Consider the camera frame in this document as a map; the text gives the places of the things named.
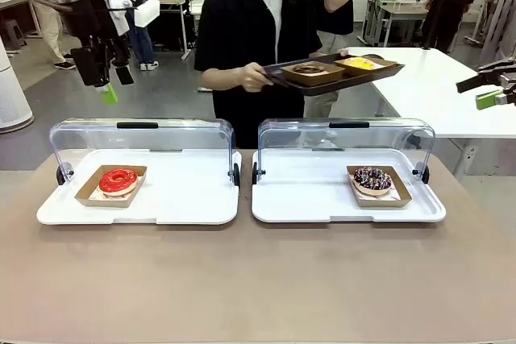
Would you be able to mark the white printed paper liner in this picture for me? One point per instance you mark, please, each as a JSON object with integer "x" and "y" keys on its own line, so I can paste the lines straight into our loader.
{"x": 96, "y": 196}
{"x": 379, "y": 198}

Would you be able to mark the grey stool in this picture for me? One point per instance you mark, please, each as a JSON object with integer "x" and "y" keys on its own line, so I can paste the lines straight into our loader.
{"x": 12, "y": 36}

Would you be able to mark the yellow sprinkled donut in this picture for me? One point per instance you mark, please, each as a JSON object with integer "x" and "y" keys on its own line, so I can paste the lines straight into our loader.
{"x": 359, "y": 63}

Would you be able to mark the red glazed donut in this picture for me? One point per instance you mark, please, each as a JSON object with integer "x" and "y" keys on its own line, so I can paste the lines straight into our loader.
{"x": 117, "y": 181}

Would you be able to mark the chocolate donut with nut bits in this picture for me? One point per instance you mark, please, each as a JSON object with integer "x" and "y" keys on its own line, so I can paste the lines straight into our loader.
{"x": 307, "y": 68}

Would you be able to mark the clear display case lid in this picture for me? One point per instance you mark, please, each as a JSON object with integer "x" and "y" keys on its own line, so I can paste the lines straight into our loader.
{"x": 306, "y": 134}
{"x": 92, "y": 138}

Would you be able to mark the person in black shirt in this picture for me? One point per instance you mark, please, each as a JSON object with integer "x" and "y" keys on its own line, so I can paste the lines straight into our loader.
{"x": 242, "y": 26}

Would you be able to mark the black serving tray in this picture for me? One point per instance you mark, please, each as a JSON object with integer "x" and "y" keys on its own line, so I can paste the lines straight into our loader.
{"x": 322, "y": 89}

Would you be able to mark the sprinkled chocolate donut in box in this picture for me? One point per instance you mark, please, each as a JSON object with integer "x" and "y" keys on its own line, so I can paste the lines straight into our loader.
{"x": 403, "y": 197}

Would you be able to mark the bystander in light coat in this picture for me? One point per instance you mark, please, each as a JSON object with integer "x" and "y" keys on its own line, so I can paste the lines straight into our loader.
{"x": 502, "y": 17}

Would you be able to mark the white side table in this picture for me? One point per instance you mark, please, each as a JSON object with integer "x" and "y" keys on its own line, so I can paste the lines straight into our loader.
{"x": 435, "y": 98}

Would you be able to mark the brown cardboard donut tray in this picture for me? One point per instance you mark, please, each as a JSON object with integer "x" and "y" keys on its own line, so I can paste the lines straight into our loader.
{"x": 86, "y": 197}
{"x": 379, "y": 70}

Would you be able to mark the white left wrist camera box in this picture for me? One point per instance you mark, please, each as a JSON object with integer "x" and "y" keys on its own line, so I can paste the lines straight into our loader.
{"x": 147, "y": 13}

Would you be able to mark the white air purifier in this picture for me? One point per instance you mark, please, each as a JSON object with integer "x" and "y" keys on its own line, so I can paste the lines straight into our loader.
{"x": 12, "y": 94}

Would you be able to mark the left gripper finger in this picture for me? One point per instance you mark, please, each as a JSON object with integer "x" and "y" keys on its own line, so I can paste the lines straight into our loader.
{"x": 94, "y": 70}
{"x": 124, "y": 75}

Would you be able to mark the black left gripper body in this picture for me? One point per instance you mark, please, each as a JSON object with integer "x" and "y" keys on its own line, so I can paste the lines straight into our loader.
{"x": 92, "y": 21}

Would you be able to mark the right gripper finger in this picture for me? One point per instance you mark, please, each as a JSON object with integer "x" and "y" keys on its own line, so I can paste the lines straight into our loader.
{"x": 489, "y": 100}
{"x": 479, "y": 78}

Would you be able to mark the person left hand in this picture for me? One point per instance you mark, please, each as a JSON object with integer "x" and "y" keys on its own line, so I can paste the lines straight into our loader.
{"x": 336, "y": 53}

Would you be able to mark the white display case base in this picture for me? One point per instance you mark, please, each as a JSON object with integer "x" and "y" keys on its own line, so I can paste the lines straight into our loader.
{"x": 181, "y": 195}
{"x": 306, "y": 195}

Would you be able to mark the bystander in black clothes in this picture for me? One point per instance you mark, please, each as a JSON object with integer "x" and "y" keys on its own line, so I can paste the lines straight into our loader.
{"x": 451, "y": 1}

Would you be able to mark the person right hand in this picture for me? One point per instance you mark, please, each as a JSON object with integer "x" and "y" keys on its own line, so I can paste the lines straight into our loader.
{"x": 256, "y": 78}

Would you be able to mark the chocolate donut with coloured sprinkles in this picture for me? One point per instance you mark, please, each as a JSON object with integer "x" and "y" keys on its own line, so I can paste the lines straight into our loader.
{"x": 373, "y": 179}

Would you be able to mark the white background desk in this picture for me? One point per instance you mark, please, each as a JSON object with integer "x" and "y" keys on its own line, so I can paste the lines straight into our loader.
{"x": 16, "y": 1}

